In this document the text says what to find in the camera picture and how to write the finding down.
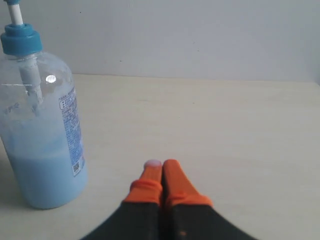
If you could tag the clear blue pump soap bottle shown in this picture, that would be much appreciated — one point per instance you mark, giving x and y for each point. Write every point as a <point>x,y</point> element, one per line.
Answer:
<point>39,121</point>

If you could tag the right gripper orange-tipped left finger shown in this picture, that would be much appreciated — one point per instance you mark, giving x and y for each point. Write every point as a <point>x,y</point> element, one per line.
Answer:
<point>137,217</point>

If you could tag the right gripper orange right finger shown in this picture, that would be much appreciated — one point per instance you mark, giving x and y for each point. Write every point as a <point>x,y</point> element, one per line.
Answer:
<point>190,215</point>

